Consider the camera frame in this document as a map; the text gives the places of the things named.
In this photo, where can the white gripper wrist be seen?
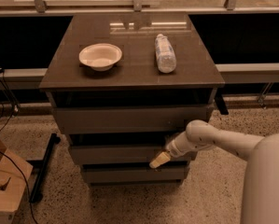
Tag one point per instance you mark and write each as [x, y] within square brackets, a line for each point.
[173, 149]

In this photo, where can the grey drawer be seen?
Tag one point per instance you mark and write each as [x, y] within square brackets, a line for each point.
[99, 176]
[128, 119]
[84, 155]

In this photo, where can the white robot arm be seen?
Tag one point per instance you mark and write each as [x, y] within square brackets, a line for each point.
[260, 202]

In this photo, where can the grey bottom drawer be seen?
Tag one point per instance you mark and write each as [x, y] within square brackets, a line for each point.
[99, 176]

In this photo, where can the grey top drawer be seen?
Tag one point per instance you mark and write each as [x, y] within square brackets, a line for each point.
[128, 119]

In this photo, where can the grey drawer cabinet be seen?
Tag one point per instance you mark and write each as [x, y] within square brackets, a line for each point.
[135, 79]

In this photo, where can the clear plastic water bottle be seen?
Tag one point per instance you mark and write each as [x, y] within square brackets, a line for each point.
[166, 60]

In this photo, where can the white paper bowl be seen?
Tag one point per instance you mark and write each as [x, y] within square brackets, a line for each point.
[100, 57]

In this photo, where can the black metal stand leg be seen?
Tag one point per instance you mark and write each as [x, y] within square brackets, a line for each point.
[42, 166]

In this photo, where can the cardboard box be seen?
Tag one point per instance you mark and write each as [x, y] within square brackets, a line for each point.
[14, 171]

